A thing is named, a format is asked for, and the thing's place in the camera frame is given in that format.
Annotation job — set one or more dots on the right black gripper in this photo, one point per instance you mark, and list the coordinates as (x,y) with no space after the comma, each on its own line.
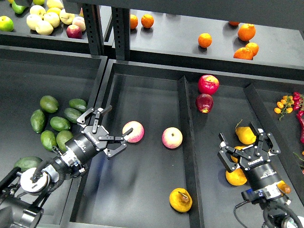
(259,172)

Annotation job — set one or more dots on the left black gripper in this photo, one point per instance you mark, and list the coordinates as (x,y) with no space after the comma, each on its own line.
(88,143)

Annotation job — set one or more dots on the dark green avocado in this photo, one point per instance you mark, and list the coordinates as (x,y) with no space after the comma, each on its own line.
(26,163)

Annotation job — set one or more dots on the yellow pear with brown spot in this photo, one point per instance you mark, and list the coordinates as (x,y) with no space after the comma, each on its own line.
(180,200)

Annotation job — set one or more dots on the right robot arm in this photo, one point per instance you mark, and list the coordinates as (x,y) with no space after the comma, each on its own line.
(265,190)

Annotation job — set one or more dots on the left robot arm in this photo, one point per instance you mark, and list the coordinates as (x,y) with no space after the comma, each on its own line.
(22,194)

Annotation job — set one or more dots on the yellow pear middle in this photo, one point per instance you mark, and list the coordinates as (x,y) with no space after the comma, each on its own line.
(238,153)

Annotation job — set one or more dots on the yellow pear with stem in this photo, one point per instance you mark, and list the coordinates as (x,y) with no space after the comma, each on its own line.
(245,134)

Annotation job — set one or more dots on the yellow pear lower left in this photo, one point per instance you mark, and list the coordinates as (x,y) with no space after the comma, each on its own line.
(236,178)

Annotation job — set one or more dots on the avocado right middle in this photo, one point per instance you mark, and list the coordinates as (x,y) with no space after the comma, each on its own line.
(72,114)

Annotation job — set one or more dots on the avocado top right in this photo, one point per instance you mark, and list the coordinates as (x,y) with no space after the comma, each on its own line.
(78,104)

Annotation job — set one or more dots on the avocado bottom right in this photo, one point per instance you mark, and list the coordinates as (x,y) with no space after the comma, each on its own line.
(62,137)

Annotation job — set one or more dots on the avocado centre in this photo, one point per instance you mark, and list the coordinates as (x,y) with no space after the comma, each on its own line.
(59,123)

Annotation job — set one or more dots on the yellow pear lower right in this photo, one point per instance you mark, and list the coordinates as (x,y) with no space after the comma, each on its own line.
(283,187)

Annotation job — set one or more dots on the avocado bottom left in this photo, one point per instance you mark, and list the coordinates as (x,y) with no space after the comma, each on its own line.
(48,140)

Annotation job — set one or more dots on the avocado far left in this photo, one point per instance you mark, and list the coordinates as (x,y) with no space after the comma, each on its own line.
(38,121)

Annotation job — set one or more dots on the pale yellow pear right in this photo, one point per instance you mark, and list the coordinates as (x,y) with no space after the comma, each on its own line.
(66,18)

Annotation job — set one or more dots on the pale yellow pear front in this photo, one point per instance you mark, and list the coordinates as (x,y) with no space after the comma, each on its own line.
(44,28)

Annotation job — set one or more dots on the pale yellow pear centre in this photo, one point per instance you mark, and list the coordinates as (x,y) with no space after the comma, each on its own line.
(52,18)

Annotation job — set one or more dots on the pale yellow pear left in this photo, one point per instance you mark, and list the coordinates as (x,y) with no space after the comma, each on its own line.
(32,21)

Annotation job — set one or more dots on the pink apple left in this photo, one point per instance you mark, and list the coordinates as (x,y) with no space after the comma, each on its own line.
(137,133)

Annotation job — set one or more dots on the pink apple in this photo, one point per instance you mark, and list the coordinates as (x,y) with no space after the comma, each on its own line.
(137,133)
(172,137)

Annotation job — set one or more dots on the black tray divider right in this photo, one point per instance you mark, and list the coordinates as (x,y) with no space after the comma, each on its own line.
(286,156)

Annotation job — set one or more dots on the black tray divider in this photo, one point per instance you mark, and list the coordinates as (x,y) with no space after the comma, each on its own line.
(189,155)
(286,156)

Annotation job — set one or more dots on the orange cherry tomato bunch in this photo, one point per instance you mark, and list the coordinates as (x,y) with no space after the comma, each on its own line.
(284,106)

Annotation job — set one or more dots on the pink apple right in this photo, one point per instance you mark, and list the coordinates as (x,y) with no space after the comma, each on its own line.
(172,137)

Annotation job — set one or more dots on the red chili peppers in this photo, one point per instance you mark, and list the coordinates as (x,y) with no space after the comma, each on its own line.
(299,106)

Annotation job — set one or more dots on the dark red apple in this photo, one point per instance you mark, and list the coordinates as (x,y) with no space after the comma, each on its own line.
(204,103)

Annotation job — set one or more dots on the bright red apple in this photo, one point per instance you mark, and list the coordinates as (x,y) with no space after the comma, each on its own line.
(208,84)

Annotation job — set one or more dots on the black tray divider left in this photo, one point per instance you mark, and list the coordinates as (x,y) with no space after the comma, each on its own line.
(189,155)

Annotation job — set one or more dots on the orange front right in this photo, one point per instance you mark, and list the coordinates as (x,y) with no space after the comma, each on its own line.
(243,53)

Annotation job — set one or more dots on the orange small right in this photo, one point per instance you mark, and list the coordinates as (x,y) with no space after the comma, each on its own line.
(254,47)

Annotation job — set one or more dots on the red apple on shelf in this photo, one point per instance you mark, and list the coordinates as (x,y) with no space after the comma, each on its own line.
(74,31)

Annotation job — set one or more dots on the peach pink fruit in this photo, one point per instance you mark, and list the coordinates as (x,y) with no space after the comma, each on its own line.
(80,22)

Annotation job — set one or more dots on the orange far left half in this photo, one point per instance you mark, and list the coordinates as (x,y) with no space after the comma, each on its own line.
(133,21)

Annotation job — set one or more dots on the large orange top right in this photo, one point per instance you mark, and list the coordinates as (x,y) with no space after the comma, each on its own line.
(246,32)

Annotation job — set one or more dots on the black shelf post right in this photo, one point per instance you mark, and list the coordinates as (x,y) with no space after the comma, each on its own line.
(121,27)

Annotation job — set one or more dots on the black shelf post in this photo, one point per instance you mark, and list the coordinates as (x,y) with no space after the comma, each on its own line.
(93,28)
(121,27)

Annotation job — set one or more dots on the black shelf post left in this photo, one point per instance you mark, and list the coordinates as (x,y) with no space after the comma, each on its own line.
(93,28)

